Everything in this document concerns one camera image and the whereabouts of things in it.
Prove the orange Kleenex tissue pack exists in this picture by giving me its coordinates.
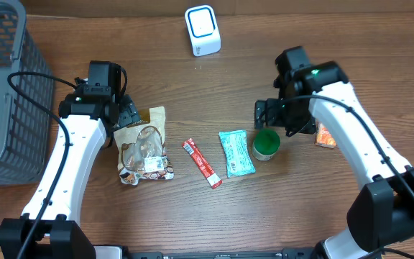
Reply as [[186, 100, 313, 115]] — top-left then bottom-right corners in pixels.
[[315, 122, 336, 148]]

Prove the green lid jar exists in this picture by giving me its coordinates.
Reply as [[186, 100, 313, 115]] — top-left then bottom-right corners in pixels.
[[252, 129, 280, 161]]

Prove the beige brown snack pouch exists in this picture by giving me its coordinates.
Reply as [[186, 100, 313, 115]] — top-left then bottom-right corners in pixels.
[[114, 106, 175, 186]]

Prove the teal tissue pack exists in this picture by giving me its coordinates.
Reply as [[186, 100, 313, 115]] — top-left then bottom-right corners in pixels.
[[218, 130, 256, 178]]

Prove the red white snack packet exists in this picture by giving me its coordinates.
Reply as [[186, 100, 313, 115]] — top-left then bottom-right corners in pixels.
[[182, 138, 223, 189]]

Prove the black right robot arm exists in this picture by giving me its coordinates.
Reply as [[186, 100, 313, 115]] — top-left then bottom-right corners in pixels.
[[254, 46, 414, 258]]

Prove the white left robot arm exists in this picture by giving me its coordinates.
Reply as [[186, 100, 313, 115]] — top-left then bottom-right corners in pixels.
[[0, 60, 135, 259]]

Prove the white barcode scanner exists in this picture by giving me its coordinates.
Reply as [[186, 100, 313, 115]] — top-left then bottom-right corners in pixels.
[[185, 5, 221, 57]]

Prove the grey plastic mesh basket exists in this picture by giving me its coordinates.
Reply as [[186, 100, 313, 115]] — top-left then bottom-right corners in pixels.
[[0, 0, 54, 185]]

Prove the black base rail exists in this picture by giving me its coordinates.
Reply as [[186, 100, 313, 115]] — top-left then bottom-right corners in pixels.
[[95, 245, 323, 259]]

